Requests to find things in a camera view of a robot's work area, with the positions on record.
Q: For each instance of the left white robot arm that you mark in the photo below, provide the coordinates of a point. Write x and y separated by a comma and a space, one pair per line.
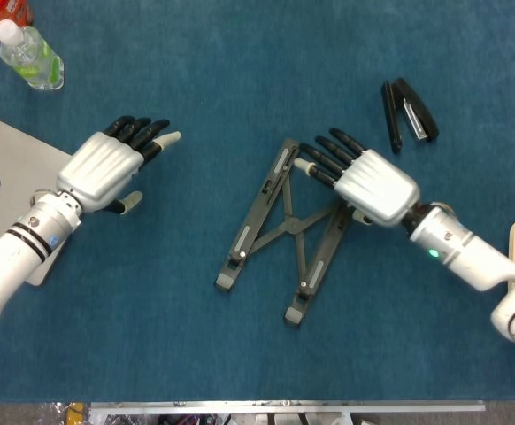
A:
18, 248

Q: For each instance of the clear green-label water bottle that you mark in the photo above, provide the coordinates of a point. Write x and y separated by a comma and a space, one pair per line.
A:
27, 53

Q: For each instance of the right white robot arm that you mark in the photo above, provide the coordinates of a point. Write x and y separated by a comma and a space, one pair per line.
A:
461, 252

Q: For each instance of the red lidded canister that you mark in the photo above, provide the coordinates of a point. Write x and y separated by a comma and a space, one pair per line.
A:
14, 9

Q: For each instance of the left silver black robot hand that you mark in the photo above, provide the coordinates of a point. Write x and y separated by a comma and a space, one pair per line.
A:
98, 168

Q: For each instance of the blue felt table cloth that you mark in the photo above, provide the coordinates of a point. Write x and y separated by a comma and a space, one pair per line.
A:
217, 66

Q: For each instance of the clear plastic wrap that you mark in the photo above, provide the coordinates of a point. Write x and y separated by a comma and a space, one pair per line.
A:
53, 414

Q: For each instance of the aluminium frame rail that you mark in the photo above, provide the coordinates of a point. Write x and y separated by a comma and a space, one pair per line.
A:
284, 405

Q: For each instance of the black folding laptop stand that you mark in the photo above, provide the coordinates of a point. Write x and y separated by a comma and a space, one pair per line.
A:
293, 226

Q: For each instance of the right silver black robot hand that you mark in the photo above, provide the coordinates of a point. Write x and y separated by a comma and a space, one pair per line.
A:
377, 186

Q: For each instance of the silver laptop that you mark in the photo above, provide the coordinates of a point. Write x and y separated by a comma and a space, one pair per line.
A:
1, 150

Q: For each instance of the black stapler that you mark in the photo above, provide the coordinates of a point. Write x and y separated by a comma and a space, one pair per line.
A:
417, 106

